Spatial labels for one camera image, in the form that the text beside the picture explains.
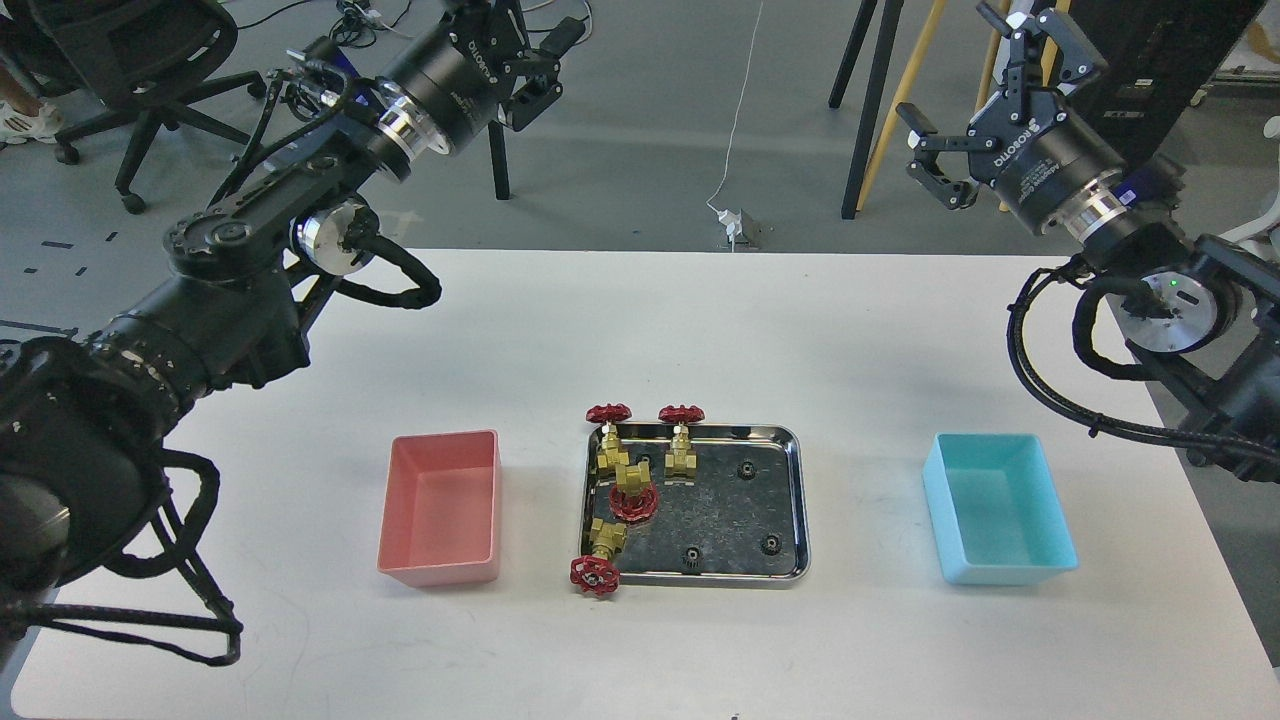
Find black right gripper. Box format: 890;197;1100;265
895;1;1124;236

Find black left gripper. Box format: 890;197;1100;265
380;8;588;158

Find brass valve red wheel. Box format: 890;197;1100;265
609;457;659;523

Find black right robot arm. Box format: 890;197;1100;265
896;3;1279;483

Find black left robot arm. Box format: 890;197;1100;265
1;1;590;667

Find black cabinet box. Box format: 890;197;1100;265
1068;1;1265;170

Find brass valve top left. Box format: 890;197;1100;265
585;404;632;478

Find light blue plastic box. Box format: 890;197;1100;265
922;433;1079;585

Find brass valve top middle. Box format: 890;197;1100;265
658;405;705;482

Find pink plastic box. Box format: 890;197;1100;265
378;429;502;587

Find brass valve bottom left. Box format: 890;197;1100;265
570;518;628;597

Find black tripod stand left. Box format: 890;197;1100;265
486;106;512;201

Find yellow wooden easel legs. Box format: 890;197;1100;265
858;0;1073;213

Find black tripod leg right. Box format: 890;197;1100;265
828;1;904;220

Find white floor power plug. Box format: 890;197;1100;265
716;209;762;252

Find black office chair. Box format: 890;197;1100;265
28;1;268;214

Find shiny metal tray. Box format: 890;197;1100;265
571;421;812;587

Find white sneaker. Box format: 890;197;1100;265
1;102;65;145

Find white cable on floor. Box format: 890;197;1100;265
707;0;765;217

